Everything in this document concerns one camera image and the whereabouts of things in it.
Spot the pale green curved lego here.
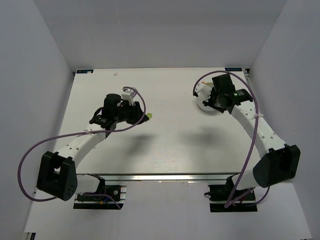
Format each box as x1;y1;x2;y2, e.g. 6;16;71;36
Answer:
146;113;153;119

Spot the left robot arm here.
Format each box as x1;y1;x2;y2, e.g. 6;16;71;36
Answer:
36;93;151;201

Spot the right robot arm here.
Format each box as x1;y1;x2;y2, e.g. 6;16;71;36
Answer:
209;73;301;191

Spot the white round divided container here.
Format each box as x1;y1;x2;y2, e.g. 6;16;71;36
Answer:
205;84;220;112

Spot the blue label left corner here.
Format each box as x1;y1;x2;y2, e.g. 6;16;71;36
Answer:
76;69;94;74

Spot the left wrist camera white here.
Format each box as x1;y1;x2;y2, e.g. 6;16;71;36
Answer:
121;87;137;106

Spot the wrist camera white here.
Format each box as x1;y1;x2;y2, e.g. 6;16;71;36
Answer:
121;87;137;106
195;81;213;112

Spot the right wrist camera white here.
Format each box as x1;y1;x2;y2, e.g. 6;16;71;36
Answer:
195;81;213;112

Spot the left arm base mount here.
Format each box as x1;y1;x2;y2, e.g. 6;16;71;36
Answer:
73;174;127;210

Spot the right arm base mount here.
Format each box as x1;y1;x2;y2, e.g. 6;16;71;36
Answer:
204;183;258;213

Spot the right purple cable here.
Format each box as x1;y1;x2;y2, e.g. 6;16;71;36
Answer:
192;71;271;209

